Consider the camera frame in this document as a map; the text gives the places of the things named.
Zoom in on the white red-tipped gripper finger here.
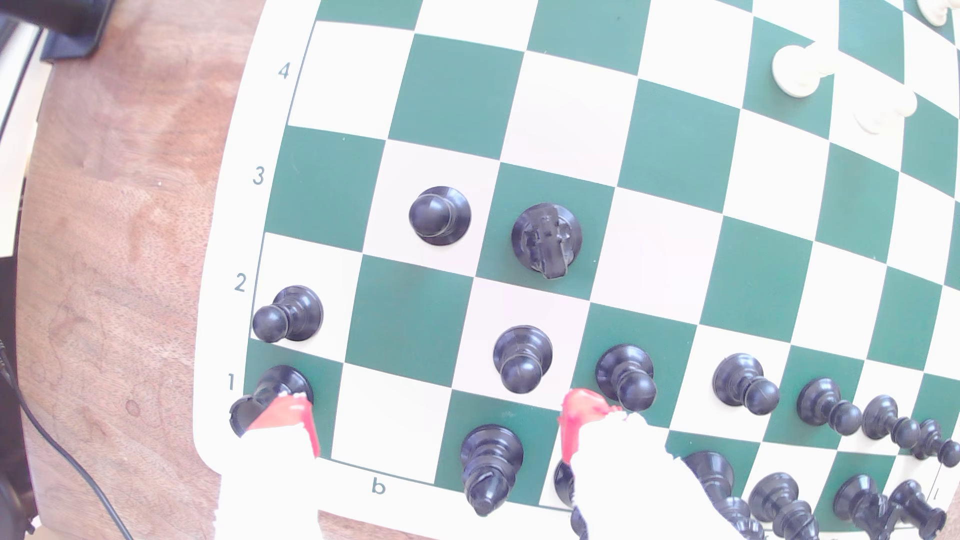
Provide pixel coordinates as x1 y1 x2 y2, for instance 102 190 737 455
213 395 324 540
558 388 747 540

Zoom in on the black chess pawn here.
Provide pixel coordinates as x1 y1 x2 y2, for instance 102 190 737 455
712 353 781 417
912 419 960 468
796 378 864 437
595 344 659 414
492 324 555 396
252 285 325 345
861 394 922 450
408 186 473 247

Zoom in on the black chess queen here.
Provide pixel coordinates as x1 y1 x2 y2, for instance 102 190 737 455
553 459 594 540

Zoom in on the black chess king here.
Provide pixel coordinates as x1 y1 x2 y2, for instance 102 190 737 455
678 450 766 540

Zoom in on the black chess rook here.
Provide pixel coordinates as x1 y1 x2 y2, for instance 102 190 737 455
228 365 315 438
888 480 948 540

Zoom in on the black chess bishop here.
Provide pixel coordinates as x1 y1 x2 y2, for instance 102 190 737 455
748 471 822 540
459 424 525 518

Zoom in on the black chess knight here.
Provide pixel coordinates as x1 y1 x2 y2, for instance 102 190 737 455
832 474 897 540
511 202 584 280

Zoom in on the green white chess mat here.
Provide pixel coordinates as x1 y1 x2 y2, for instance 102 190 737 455
193 0 960 540

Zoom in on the white chess pawn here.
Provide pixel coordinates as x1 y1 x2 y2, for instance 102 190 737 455
771 41 837 99
918 0 957 27
855 86 918 136

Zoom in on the black box-shaped object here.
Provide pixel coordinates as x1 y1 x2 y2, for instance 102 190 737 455
0 0 115 63

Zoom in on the black cable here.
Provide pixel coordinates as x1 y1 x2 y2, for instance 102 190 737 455
0 341 136 540

